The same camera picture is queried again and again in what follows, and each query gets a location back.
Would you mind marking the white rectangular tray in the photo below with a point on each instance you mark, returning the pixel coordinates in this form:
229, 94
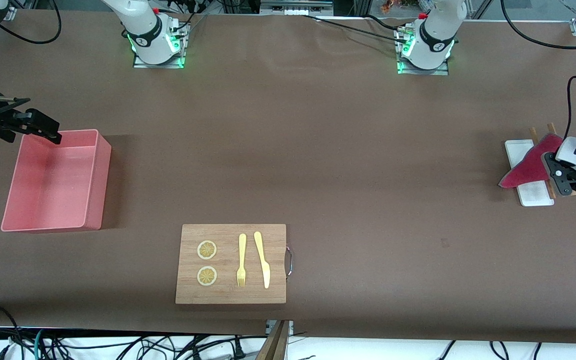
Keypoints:
535, 197

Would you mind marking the pink plastic bin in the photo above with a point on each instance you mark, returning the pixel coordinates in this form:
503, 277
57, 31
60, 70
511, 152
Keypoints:
53, 190

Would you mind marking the yellow plastic knife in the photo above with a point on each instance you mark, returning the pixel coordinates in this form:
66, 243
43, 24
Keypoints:
264, 265

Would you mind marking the red pink cloth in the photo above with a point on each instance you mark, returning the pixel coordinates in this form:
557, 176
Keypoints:
533, 165

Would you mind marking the brown wooden chopstick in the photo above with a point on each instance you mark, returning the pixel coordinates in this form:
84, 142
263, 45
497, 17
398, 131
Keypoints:
533, 135
551, 129

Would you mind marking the lemon slice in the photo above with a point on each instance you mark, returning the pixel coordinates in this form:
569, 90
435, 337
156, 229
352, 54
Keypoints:
207, 250
207, 276

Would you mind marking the brown wooden plank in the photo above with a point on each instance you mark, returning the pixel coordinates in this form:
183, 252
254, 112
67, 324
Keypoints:
274, 345

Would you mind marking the yellow plastic fork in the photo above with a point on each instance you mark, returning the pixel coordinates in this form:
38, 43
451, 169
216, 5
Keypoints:
242, 250

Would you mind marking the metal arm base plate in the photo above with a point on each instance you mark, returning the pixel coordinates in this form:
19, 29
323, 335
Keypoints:
140, 64
405, 71

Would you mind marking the wooden cutting board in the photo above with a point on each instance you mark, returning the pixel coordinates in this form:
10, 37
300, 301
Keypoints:
230, 295

